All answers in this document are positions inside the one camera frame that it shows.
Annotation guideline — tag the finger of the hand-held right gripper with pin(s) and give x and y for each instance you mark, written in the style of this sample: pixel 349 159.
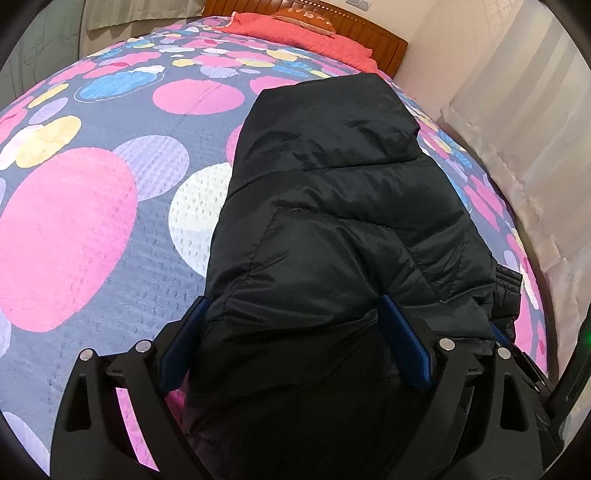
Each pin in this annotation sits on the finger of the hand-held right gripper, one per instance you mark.
pixel 501 333

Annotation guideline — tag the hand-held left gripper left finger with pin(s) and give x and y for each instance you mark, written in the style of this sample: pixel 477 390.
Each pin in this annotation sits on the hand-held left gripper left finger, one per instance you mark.
pixel 184 339

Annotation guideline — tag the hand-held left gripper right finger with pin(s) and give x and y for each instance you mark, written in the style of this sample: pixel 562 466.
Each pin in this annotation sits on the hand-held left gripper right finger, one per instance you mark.
pixel 408 344

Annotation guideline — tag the black puffer jacket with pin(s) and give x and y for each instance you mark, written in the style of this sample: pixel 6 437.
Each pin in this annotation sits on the black puffer jacket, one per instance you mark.
pixel 332 240

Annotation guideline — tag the bedspread with coloured circles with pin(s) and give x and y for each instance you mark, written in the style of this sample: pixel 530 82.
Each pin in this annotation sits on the bedspread with coloured circles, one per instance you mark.
pixel 106 198

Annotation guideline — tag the beige curtain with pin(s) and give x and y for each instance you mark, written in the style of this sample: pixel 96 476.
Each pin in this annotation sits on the beige curtain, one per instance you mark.
pixel 138 11
pixel 531 152

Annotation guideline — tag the wooden headboard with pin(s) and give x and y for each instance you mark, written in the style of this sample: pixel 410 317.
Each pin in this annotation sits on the wooden headboard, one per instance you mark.
pixel 369 32

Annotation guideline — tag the grey glass panel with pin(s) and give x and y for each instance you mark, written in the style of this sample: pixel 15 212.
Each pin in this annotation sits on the grey glass panel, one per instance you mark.
pixel 46 41

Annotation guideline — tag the red pillow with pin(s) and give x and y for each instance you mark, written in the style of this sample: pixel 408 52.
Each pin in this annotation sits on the red pillow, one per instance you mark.
pixel 300 30

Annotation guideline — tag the orange embroidered pillow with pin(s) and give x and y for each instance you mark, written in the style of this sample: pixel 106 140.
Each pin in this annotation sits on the orange embroidered pillow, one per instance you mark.
pixel 304 16

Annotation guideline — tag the wall socket panel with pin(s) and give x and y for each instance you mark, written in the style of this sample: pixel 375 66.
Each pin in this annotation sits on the wall socket panel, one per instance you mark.
pixel 360 4

